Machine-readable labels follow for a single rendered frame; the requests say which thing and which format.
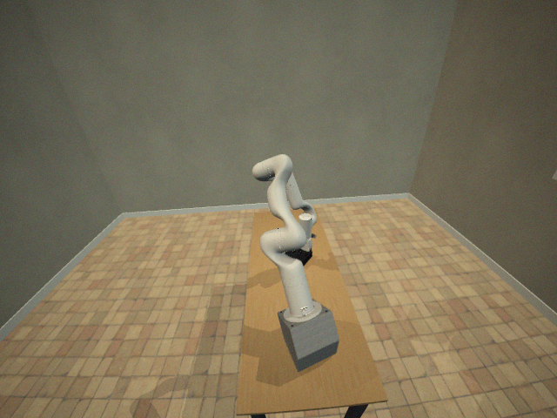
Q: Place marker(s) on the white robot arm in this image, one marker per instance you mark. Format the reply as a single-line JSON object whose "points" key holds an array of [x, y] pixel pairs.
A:
{"points": [[292, 236]]}

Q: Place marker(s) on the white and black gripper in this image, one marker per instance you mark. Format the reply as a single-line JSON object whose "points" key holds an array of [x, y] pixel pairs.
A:
{"points": [[307, 247]]}

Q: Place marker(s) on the black lighting desk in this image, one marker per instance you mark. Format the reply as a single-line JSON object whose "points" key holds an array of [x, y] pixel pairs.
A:
{"points": [[297, 254]]}

